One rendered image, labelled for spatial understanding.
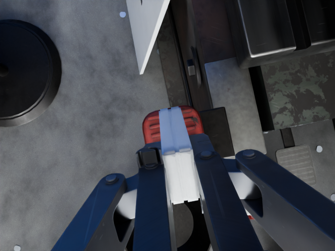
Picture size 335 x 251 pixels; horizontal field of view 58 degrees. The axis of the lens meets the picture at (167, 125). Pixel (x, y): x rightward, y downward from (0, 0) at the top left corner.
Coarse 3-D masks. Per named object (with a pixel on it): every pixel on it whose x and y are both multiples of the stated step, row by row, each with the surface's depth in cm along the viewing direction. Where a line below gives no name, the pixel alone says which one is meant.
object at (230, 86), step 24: (192, 0) 45; (216, 0) 45; (168, 24) 105; (192, 24) 49; (216, 24) 44; (168, 48) 104; (192, 48) 54; (216, 48) 44; (168, 72) 104; (192, 72) 55; (216, 72) 42; (240, 72) 42; (168, 96) 104; (192, 96) 84; (216, 96) 42; (240, 96) 42; (240, 120) 41; (240, 144) 41; (264, 144) 41
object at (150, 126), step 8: (152, 112) 30; (184, 112) 30; (192, 112) 30; (144, 120) 30; (152, 120) 30; (184, 120) 30; (192, 120) 30; (200, 120) 30; (144, 128) 30; (152, 128) 30; (192, 128) 30; (200, 128) 30; (144, 136) 30; (152, 136) 30; (160, 136) 30
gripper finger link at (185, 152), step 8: (176, 112) 20; (176, 120) 18; (176, 128) 17; (184, 128) 17; (176, 136) 16; (184, 136) 16; (176, 144) 15; (184, 144) 15; (184, 152) 14; (192, 152) 15; (184, 160) 15; (192, 160) 15; (184, 168) 15; (192, 168) 15; (184, 176) 15; (192, 176) 15; (184, 184) 15; (192, 184) 15; (184, 192) 15; (192, 192) 15; (192, 200) 15
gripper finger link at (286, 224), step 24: (240, 168) 13; (264, 168) 12; (264, 192) 12; (288, 192) 11; (312, 192) 10; (264, 216) 12; (288, 216) 10; (312, 216) 9; (288, 240) 11; (312, 240) 9
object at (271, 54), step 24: (240, 0) 36; (264, 0) 36; (288, 0) 37; (312, 0) 36; (240, 24) 36; (264, 24) 36; (288, 24) 36; (312, 24) 36; (240, 48) 39; (264, 48) 36; (288, 48) 36; (312, 48) 37
